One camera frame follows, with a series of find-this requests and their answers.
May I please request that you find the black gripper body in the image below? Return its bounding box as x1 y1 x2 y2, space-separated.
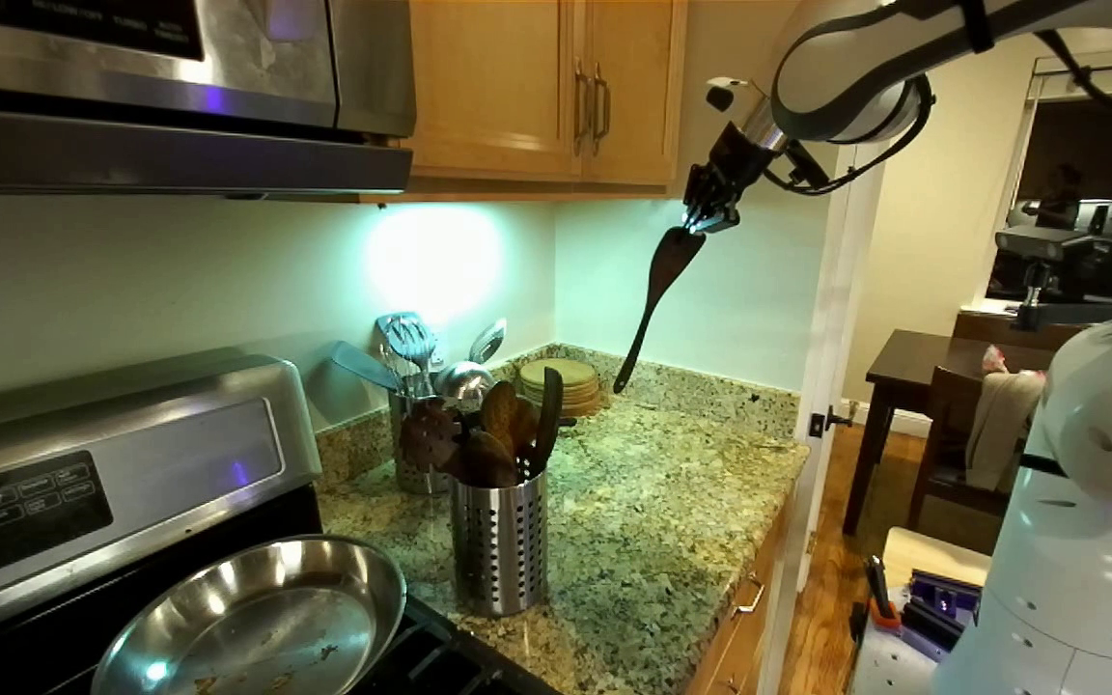
684 119 788 219

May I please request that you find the dark wooden spatula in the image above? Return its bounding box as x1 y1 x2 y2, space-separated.
611 219 715 397

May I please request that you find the perforated steel utensil holder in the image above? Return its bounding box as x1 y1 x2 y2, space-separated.
450 460 555 623

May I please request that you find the blue slotted spatula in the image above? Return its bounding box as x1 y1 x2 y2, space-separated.
373 308 443 378

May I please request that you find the brown wooden utensil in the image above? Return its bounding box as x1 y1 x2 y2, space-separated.
402 394 464 481

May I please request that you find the round wooden trivet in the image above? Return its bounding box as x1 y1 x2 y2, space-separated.
510 351 614 425

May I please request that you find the black door latch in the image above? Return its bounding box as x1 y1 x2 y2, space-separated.
802 403 845 446

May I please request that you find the dark wooden table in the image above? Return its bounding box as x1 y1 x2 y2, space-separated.
838 326 963 540

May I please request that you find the steel spoon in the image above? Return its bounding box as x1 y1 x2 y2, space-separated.
464 316 510 373

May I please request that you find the dark wooden spoon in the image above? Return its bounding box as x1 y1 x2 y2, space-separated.
474 378 542 486

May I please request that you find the steel ladle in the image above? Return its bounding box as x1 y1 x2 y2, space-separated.
438 361 500 418

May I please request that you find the dark wooden chair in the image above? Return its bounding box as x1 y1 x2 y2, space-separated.
904 338 1051 533

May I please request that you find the dark background appliance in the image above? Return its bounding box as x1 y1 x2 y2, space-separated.
985 191 1112 330

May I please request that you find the beige cloth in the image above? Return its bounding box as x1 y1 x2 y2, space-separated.
963 345 1053 497

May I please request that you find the light blue turner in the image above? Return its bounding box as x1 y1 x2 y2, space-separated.
320 338 402 394

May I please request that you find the wooden base cabinet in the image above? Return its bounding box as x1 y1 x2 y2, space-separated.
679 495 806 695

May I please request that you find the red black tool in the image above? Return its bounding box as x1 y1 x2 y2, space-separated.
863 553 908 639

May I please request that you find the purple lit device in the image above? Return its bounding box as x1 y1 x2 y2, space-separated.
900 569 990 649

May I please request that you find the white robot cart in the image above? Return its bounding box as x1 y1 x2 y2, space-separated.
845 522 995 695

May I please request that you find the stainless steel microwave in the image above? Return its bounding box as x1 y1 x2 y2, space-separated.
0 0 420 201

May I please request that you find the steel frying pan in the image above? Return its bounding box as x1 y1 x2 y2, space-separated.
88 533 414 695

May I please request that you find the stainless steel stove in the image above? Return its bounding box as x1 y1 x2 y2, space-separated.
0 348 563 695

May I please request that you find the metal cabinet handle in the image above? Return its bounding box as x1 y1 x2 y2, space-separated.
591 70 614 150

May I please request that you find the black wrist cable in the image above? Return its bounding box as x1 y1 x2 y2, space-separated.
760 75 943 201

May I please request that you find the wooden wall cabinet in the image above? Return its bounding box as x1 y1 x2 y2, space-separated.
400 0 696 204

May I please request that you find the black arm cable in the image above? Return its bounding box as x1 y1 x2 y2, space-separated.
1033 22 1112 137

